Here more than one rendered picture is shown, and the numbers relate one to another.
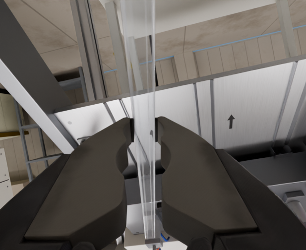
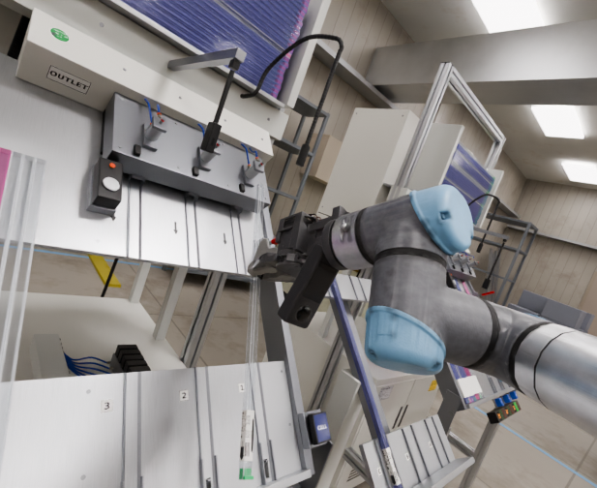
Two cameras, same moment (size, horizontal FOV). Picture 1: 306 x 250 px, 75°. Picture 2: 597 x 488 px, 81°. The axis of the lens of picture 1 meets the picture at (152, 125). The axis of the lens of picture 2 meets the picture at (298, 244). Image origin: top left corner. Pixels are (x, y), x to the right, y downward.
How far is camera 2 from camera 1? 51 cm
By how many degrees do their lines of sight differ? 37
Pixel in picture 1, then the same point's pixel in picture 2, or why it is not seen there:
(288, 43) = not seen: outside the picture
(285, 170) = (148, 169)
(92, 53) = (208, 299)
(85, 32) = (205, 318)
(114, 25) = (165, 318)
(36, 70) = (267, 302)
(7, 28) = (269, 323)
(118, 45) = (171, 298)
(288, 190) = (153, 153)
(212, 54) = not seen: outside the picture
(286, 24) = not seen: outside the picture
